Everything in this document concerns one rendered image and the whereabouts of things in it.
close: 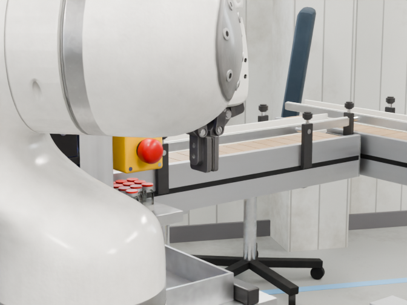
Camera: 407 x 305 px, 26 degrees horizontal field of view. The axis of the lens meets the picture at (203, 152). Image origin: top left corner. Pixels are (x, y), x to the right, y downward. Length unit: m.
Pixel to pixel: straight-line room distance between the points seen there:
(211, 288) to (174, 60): 0.58
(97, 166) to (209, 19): 0.87
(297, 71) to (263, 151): 1.74
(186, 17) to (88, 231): 0.15
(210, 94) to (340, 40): 3.54
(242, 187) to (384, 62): 2.84
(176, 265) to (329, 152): 0.75
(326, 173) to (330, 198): 2.32
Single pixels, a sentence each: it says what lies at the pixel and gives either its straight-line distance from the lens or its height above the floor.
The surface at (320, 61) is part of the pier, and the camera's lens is 4.04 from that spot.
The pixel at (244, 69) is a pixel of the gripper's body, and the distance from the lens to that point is 0.98.
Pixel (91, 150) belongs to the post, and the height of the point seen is 1.00.
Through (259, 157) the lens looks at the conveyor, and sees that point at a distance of 1.72.
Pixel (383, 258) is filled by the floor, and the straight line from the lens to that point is 4.14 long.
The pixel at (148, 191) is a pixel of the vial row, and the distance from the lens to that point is 1.47.
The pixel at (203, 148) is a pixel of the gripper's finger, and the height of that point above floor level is 1.08.
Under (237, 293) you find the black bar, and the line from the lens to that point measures 1.08.
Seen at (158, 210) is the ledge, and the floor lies 0.88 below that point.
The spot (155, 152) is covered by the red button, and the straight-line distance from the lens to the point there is 1.38.
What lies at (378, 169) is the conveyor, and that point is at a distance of 1.91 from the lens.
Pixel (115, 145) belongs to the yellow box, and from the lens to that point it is 1.41.
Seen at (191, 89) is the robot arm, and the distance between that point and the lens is 0.52.
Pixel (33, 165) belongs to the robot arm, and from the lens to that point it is 0.59.
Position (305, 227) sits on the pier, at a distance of 4.16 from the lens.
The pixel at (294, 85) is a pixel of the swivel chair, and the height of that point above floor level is 0.85.
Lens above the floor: 1.27
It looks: 11 degrees down
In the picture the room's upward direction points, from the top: straight up
